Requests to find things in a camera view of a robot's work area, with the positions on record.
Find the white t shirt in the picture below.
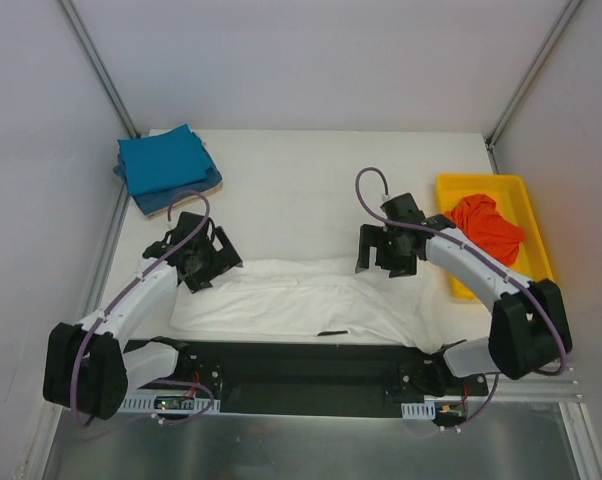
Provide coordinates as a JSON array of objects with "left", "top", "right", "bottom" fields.
[{"left": 170, "top": 258, "right": 443, "bottom": 353}]

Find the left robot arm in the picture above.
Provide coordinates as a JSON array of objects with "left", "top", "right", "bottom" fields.
[{"left": 42, "top": 212, "right": 242, "bottom": 420}]

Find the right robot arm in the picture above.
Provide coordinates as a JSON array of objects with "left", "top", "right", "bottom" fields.
[{"left": 357, "top": 194, "right": 573, "bottom": 395}]

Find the beige folded t shirt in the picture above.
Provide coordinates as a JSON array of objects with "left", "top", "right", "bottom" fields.
[{"left": 144, "top": 180, "right": 225, "bottom": 221}]

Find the blue folded t shirt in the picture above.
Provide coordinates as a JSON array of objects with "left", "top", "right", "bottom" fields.
[{"left": 113, "top": 149, "right": 223, "bottom": 216}]

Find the orange t shirt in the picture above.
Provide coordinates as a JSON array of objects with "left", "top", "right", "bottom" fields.
[{"left": 444, "top": 194, "right": 526, "bottom": 267}]

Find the teal folded t shirt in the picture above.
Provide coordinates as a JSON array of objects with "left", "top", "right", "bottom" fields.
[{"left": 118, "top": 124, "right": 212, "bottom": 196}]

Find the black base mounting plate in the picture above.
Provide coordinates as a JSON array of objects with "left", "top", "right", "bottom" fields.
[{"left": 125, "top": 337, "right": 490, "bottom": 416}]

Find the yellow plastic tray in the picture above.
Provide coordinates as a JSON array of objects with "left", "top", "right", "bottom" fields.
[{"left": 435, "top": 174, "right": 554, "bottom": 281}]

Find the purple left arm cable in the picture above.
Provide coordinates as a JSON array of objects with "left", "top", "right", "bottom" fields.
[{"left": 70, "top": 190, "right": 212, "bottom": 429}]

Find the white slotted cable duct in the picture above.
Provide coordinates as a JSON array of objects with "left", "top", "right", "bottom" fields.
[{"left": 400, "top": 400, "right": 436, "bottom": 421}]

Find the left aluminium frame post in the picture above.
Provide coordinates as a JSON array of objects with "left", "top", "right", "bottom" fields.
[{"left": 56, "top": 0, "right": 141, "bottom": 138}]

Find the aluminium frame post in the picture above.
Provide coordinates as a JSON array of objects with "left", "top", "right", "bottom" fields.
[
  {"left": 485, "top": 0, "right": 585, "bottom": 152},
  {"left": 56, "top": 0, "right": 141, "bottom": 138}
]

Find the right aluminium frame post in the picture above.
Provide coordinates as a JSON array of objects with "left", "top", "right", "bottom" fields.
[{"left": 485, "top": 0, "right": 585, "bottom": 152}]

